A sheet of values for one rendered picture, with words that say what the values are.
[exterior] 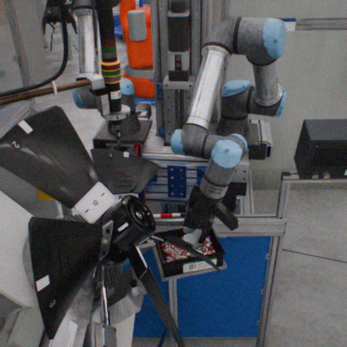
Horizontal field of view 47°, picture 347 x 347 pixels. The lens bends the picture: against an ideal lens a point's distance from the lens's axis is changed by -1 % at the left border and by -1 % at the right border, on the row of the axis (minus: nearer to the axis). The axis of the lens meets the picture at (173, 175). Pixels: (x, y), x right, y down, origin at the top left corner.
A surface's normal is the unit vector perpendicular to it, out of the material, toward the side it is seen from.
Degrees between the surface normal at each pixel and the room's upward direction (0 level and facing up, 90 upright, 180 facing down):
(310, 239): 0
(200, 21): 90
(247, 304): 90
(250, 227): 90
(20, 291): 50
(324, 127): 15
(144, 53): 90
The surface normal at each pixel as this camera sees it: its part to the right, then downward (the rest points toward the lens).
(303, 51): -0.02, 0.53
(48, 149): 0.45, -0.26
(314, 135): -0.03, -0.69
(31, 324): 0.75, -0.55
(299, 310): -0.03, -0.85
